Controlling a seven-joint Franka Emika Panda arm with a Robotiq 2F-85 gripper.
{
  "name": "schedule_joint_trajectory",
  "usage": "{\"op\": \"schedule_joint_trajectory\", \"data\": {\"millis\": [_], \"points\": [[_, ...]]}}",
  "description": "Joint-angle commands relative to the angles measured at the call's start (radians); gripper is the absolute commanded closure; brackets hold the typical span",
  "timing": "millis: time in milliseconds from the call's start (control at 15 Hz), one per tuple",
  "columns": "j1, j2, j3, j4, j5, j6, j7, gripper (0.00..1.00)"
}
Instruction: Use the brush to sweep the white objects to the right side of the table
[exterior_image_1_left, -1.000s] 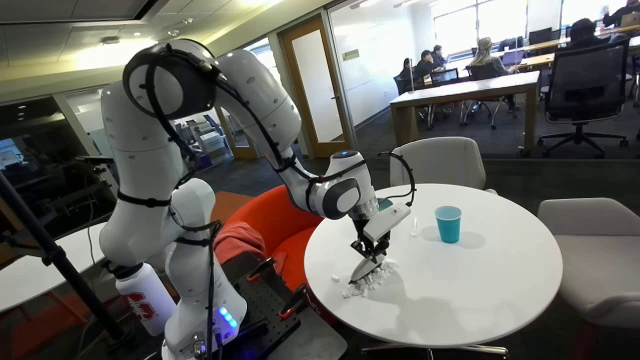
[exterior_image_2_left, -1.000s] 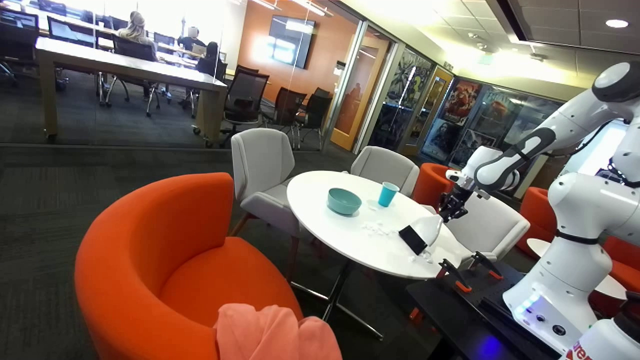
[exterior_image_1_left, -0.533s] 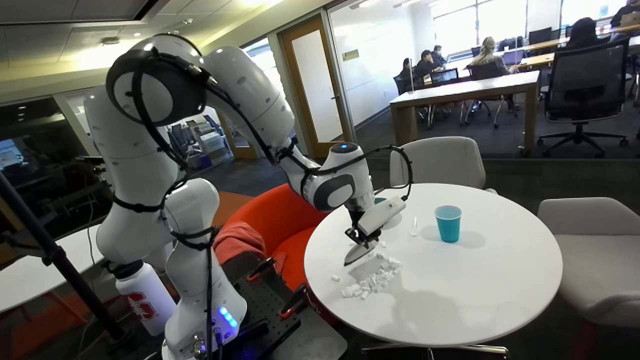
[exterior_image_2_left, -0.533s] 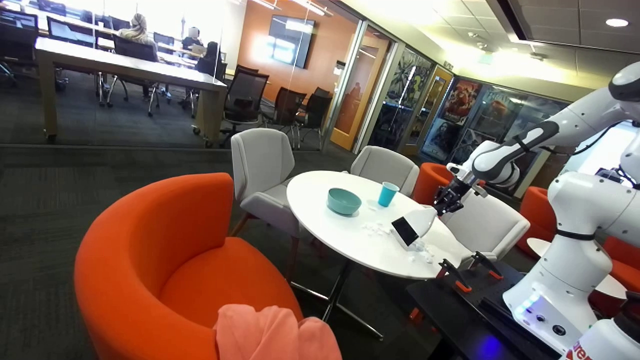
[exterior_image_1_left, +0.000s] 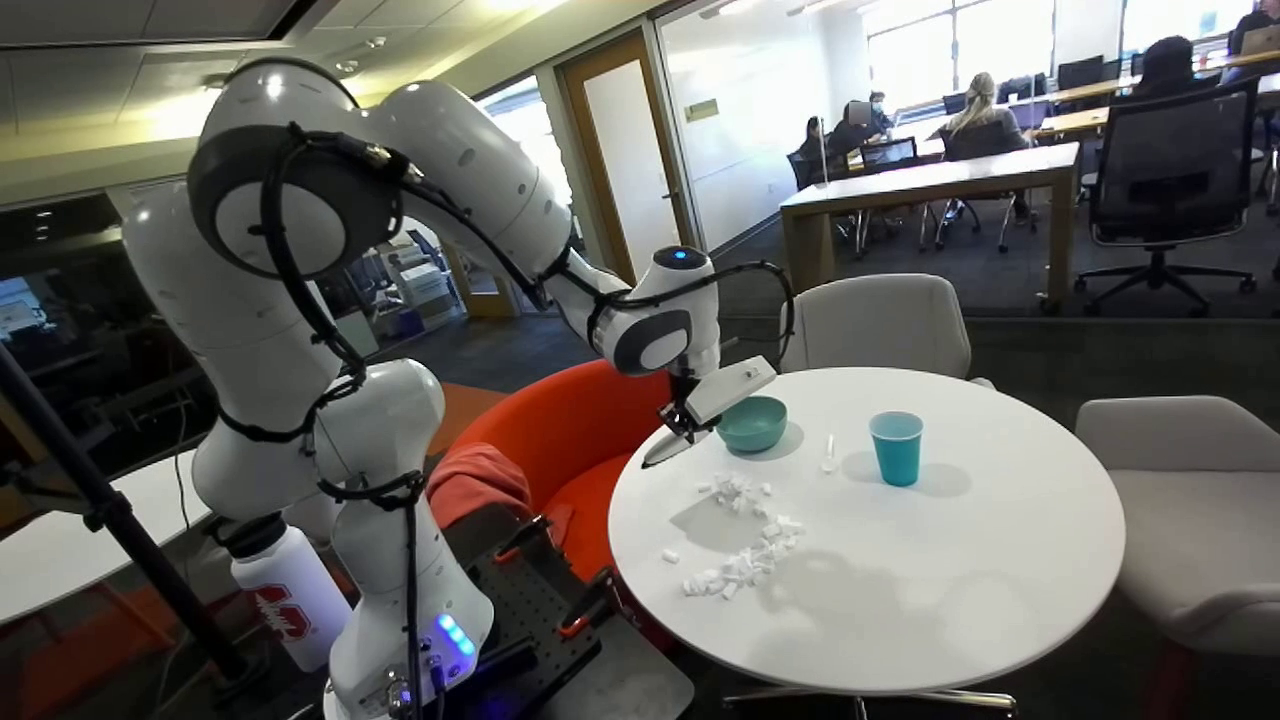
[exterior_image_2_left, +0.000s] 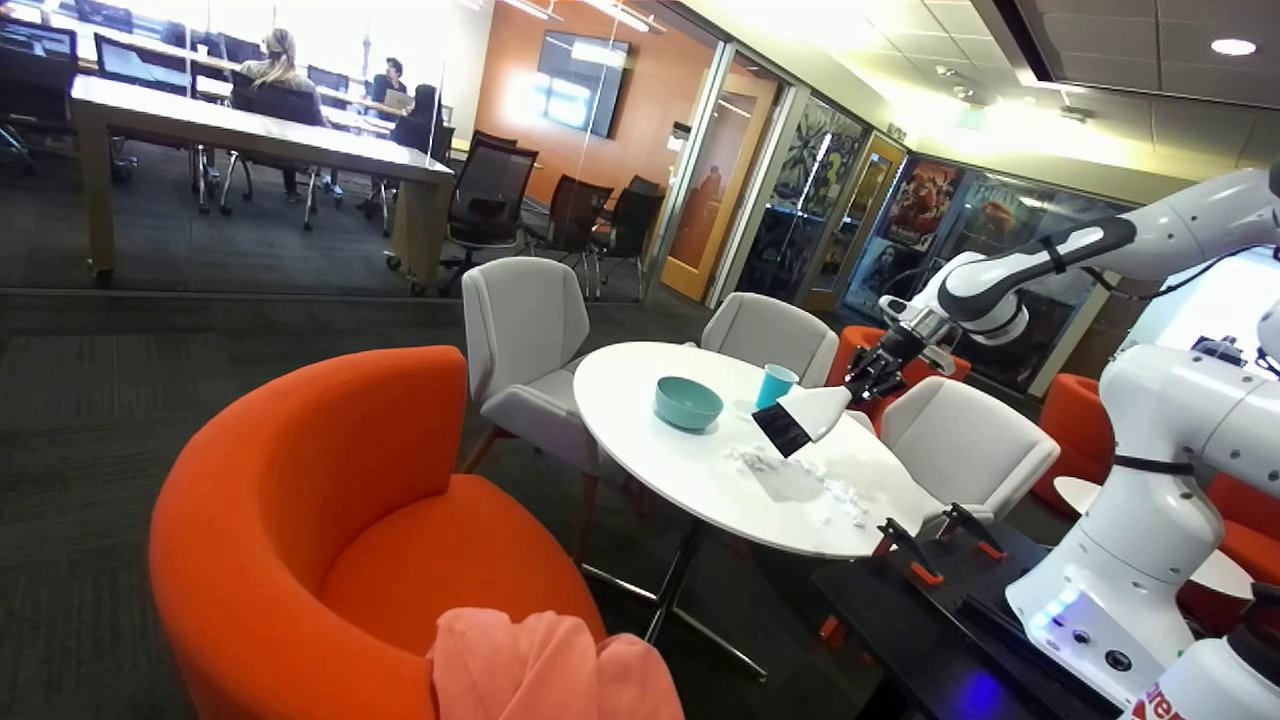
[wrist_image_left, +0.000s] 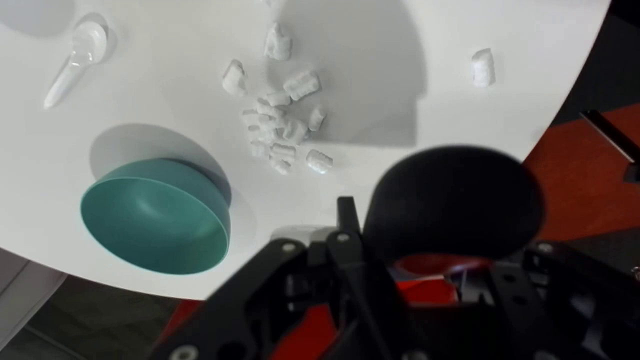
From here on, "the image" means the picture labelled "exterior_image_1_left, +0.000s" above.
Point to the heap of white foam pieces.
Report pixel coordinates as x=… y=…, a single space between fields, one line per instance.
x=748 y=566
x=736 y=491

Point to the window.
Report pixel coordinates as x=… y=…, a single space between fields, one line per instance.
x=1010 y=40

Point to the blue plastic cup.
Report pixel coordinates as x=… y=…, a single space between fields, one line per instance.
x=897 y=452

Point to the teal bowl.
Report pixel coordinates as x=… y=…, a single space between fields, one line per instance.
x=752 y=424

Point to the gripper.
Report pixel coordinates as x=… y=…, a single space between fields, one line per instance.
x=684 y=392

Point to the person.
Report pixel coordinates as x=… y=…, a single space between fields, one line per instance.
x=985 y=115
x=815 y=142
x=1165 y=68
x=1255 y=22

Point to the black office chair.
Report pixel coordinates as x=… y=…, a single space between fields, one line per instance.
x=1170 y=185

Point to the small clear plastic tube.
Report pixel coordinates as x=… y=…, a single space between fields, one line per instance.
x=829 y=452

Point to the orange armchair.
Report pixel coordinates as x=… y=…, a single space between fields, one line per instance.
x=560 y=430

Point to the long wooden table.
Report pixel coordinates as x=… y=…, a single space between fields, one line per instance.
x=930 y=185

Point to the white side table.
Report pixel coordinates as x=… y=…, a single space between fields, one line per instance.
x=60 y=545

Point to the white water bottle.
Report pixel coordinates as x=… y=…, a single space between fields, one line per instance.
x=290 y=600

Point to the white armchair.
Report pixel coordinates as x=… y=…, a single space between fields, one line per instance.
x=1195 y=520
x=880 y=322

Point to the printer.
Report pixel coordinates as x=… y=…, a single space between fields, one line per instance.
x=420 y=282

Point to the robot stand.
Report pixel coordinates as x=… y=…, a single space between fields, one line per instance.
x=535 y=640

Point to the yellow wall sign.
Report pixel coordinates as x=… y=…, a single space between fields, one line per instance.
x=702 y=110

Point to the orange and black clamp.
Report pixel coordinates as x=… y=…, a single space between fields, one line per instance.
x=528 y=537
x=590 y=608

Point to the red cloth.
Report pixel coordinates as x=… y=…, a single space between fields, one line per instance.
x=480 y=482

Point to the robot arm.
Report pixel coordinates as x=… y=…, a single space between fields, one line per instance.
x=270 y=330

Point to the wooden framed glass door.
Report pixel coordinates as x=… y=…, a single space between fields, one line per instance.
x=628 y=150

